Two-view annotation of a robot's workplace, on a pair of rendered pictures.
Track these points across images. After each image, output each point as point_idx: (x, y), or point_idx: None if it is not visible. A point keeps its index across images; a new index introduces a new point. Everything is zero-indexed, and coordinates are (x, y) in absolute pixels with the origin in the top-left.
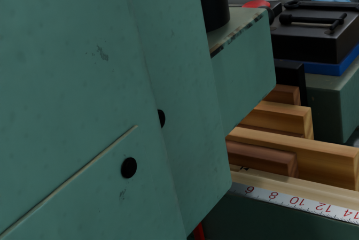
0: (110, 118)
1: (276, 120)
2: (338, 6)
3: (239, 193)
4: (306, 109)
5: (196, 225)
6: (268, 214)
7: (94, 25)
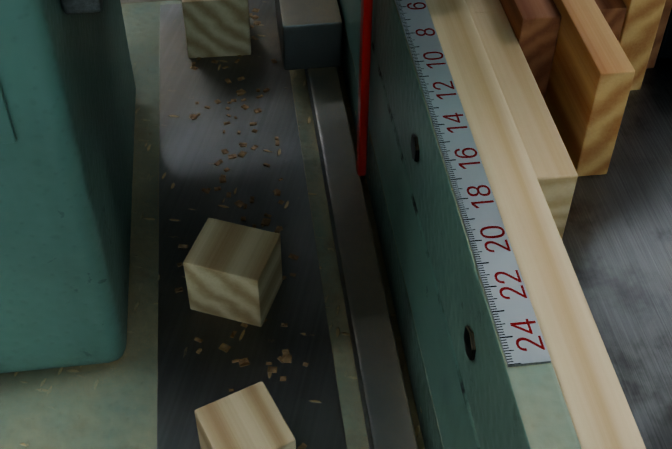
0: None
1: None
2: None
3: (397, 0)
4: None
5: None
6: (401, 53)
7: None
